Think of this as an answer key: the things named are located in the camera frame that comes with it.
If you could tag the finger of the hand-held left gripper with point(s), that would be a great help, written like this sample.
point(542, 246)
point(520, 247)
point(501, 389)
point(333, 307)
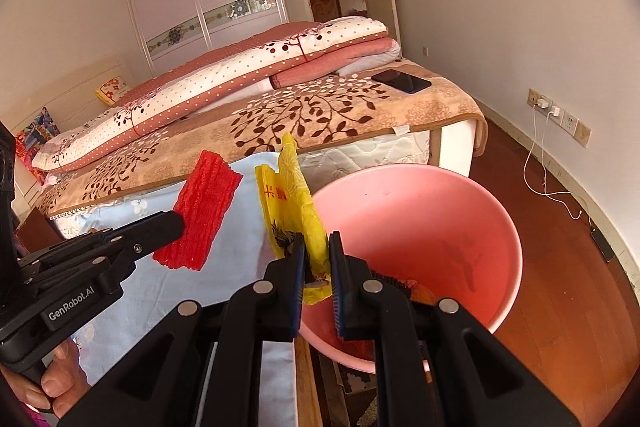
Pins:
point(145, 237)

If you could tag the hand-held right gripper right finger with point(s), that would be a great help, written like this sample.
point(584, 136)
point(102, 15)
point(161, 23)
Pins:
point(335, 272)

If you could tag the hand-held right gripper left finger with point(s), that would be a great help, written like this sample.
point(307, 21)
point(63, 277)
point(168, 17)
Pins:
point(300, 267)

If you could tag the yellow plastic bag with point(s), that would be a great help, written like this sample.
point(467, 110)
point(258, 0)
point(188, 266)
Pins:
point(287, 207)

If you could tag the red foam fruit net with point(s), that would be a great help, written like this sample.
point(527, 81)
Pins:
point(205, 207)

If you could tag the wide orange peel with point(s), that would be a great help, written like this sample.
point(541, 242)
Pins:
point(425, 293)

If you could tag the pink plastic basin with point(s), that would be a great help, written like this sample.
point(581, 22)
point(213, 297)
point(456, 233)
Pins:
point(425, 227)

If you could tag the person's left hand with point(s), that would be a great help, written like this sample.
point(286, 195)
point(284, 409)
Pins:
point(65, 382)

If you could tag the light blue floral sheet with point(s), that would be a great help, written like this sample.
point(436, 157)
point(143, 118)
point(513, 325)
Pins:
point(135, 292)

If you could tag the brown nightstand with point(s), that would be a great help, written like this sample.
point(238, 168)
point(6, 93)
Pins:
point(37, 229)

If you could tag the white bed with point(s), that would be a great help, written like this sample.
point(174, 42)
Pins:
point(390, 152)

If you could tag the colourful patterned pillow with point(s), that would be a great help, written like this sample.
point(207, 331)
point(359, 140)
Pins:
point(37, 142)

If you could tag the yellow patterned pillow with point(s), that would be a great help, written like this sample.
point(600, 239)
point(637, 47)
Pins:
point(112, 91)

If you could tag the dotted tree print quilt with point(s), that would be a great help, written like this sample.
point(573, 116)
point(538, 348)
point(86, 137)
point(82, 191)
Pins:
point(200, 82)

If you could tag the black smartphone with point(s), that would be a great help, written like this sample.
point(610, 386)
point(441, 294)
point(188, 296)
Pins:
point(401, 81)

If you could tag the pink folded blanket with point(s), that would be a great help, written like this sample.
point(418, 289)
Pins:
point(350, 57)

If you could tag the black device on floor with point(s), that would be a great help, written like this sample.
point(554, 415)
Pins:
point(601, 244)

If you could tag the white charger plug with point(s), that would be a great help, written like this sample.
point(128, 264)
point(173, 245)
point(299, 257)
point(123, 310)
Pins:
point(547, 107)

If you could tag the wall socket row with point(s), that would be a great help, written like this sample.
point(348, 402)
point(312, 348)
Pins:
point(570, 122)

